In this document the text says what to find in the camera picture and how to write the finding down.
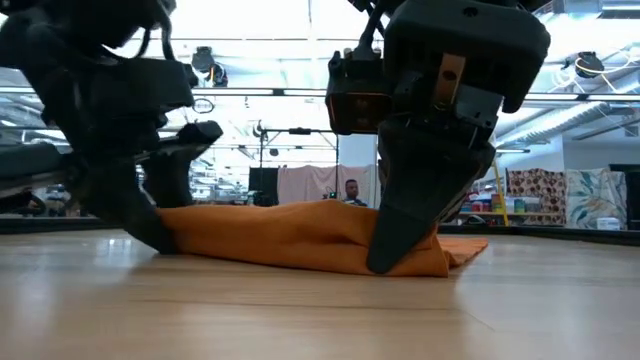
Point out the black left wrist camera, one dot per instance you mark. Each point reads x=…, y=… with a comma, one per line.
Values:
x=145, y=90

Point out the floral patterned cloth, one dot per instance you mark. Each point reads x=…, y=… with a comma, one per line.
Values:
x=590, y=192

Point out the pink hanging cloth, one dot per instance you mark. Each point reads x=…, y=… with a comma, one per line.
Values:
x=310, y=182

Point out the black overhead stand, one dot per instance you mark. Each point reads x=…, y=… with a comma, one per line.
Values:
x=300, y=131

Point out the brown patterned cloth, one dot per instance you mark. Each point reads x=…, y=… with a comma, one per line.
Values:
x=537, y=190

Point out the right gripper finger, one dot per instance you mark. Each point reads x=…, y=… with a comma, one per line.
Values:
x=420, y=200

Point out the small black monitor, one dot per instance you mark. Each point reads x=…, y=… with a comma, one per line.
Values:
x=263, y=182

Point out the black cabinet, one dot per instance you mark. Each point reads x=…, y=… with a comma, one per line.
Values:
x=631, y=200

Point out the shelf with colourful boxes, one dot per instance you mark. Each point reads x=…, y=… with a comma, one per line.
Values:
x=482, y=205

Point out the person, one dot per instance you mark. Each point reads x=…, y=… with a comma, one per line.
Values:
x=352, y=190

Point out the orange towel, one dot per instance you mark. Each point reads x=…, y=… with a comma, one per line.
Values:
x=280, y=235

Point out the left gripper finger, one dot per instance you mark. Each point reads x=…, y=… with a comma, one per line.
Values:
x=125, y=210
x=170, y=180

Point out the white container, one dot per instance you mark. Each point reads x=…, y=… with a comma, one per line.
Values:
x=608, y=223

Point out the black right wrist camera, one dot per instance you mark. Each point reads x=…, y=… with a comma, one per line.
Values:
x=357, y=100

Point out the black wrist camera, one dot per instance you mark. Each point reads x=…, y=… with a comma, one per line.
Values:
x=145, y=90
x=357, y=100

